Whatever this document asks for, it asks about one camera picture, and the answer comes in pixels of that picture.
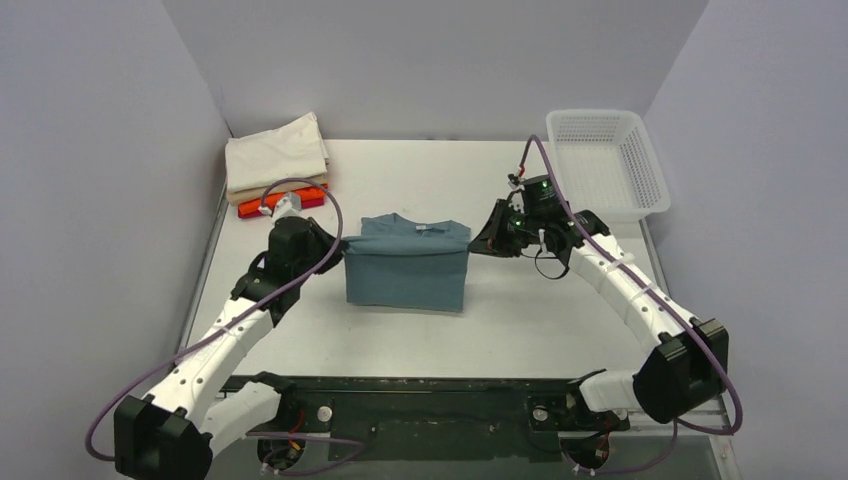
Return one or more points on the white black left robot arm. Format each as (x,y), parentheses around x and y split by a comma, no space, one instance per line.
(178,427)

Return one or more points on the folded orange t-shirt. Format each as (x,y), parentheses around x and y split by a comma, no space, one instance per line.
(310,197)

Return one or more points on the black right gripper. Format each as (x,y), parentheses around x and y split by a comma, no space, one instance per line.
(500,225)

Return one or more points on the folded beige t-shirt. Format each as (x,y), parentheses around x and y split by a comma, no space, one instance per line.
(239,197)

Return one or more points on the folded cream t-shirt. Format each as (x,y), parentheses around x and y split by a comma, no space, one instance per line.
(295,150)

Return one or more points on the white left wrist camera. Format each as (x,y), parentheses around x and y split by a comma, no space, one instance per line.
(288,205)

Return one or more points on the aluminium extrusion rail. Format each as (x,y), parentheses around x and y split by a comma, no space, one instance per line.
(711,415)

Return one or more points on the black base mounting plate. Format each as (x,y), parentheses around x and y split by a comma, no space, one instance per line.
(420,419)

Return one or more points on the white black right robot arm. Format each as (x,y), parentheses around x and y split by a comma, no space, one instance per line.
(686,358)

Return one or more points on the white perforated plastic basket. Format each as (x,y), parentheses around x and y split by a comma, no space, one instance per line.
(605,162)

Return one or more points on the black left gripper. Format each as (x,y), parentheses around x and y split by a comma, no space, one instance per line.
(328,245)

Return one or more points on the teal blue t-shirt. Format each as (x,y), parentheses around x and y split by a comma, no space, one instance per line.
(399,263)

